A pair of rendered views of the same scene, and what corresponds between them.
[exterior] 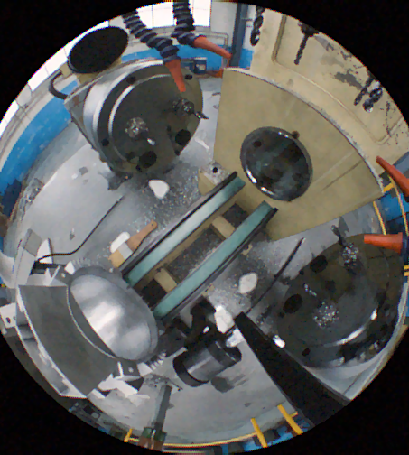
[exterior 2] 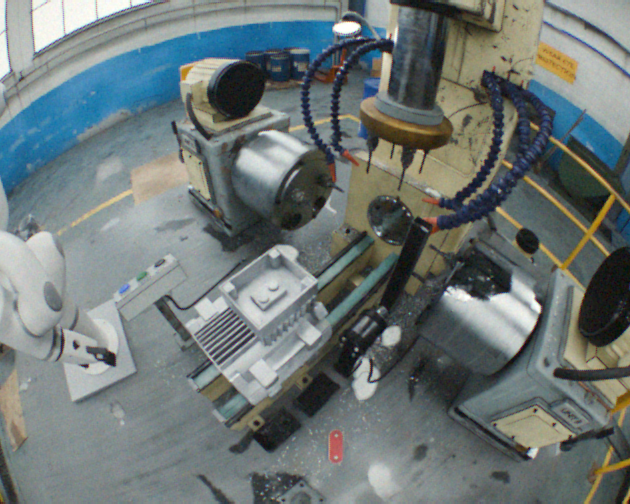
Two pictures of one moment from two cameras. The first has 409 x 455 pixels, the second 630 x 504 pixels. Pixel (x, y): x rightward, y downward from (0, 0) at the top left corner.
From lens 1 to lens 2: 0.49 m
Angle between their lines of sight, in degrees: 26
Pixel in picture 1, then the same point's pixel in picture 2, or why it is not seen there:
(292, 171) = (401, 221)
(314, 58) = not seen: hidden behind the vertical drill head
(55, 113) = (62, 113)
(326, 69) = not seen: hidden behind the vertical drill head
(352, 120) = (445, 169)
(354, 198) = not seen: hidden behind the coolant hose
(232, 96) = (359, 175)
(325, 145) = (414, 200)
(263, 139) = (380, 203)
